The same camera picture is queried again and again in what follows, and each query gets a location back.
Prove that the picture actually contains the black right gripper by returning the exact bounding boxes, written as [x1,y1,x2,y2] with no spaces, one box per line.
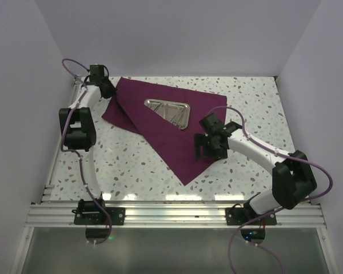
[194,133,228,162]

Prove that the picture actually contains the purple cloth wrap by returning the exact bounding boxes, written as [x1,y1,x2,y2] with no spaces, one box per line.
[102,78,227,185]

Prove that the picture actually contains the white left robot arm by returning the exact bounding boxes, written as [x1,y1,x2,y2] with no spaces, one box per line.
[59,64,117,227]

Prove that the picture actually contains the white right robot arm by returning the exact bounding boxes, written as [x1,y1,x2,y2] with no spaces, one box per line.
[194,114,317,225]

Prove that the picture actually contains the steel tweezers in tray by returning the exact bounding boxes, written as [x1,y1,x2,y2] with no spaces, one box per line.
[165,104,186,123]

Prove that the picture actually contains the stainless steel instrument tray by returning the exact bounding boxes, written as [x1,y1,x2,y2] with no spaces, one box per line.
[144,99,190,130]

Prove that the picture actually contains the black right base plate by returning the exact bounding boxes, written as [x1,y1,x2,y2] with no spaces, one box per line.
[225,205,277,226]

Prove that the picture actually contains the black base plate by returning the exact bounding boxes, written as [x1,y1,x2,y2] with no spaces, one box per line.
[71,207,126,225]
[225,205,277,226]

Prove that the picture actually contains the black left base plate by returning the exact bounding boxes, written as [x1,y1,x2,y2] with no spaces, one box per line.
[71,207,126,225]

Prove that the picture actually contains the aluminium mounting rail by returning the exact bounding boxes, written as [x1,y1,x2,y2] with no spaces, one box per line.
[25,202,326,228]

